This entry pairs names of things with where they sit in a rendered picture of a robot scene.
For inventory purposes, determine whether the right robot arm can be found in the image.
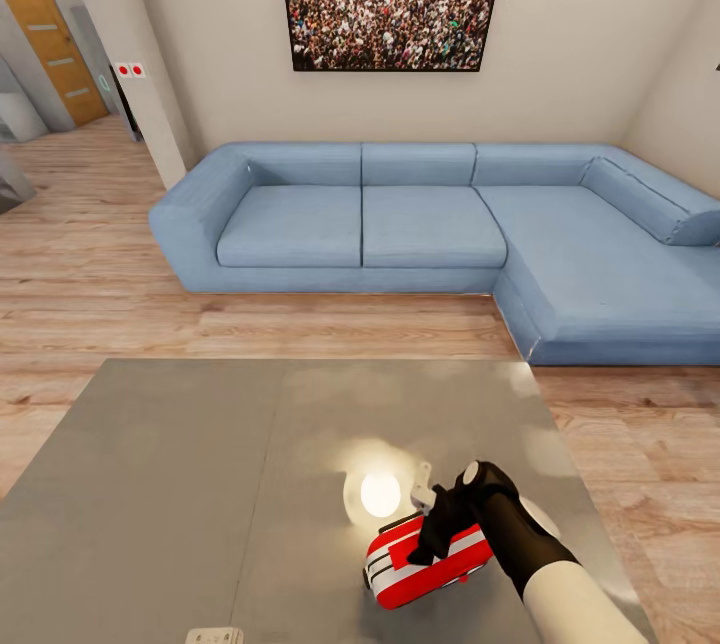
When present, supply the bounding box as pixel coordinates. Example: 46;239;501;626
406;461;649;644

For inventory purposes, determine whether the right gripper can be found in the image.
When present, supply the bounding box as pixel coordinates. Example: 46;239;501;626
406;484;466;567

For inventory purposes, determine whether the radio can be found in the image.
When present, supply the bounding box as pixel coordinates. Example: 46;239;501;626
363;511;493;610

